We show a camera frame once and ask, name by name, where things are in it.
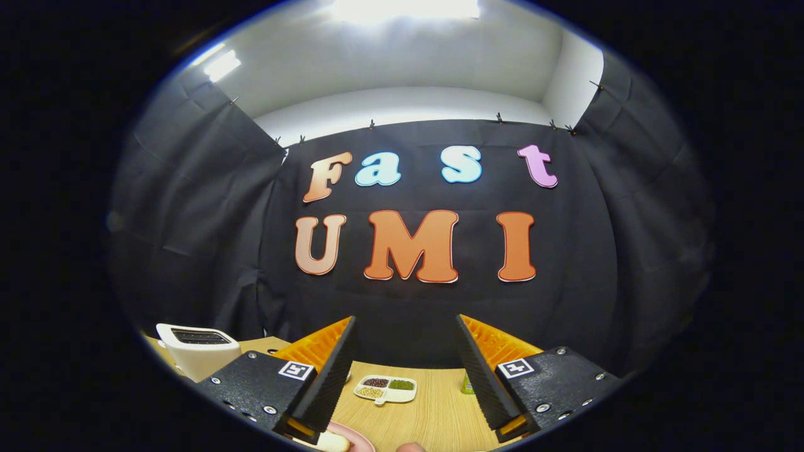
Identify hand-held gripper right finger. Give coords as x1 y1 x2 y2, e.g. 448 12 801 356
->
456 314 626 443

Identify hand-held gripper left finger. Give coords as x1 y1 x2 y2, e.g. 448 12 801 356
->
196 315 359 443

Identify toasted bread slice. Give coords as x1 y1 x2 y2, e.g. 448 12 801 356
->
314 431 351 452

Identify white divided bean dish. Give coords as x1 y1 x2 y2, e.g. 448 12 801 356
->
353 375 418 406

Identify pink plate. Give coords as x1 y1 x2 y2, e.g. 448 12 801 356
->
327 421 376 452

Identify white toaster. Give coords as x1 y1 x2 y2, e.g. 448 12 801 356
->
156 323 241 382

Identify black backdrop cloth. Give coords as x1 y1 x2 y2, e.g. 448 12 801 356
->
108 53 714 377

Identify ceiling light panel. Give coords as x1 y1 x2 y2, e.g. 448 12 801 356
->
333 0 481 23

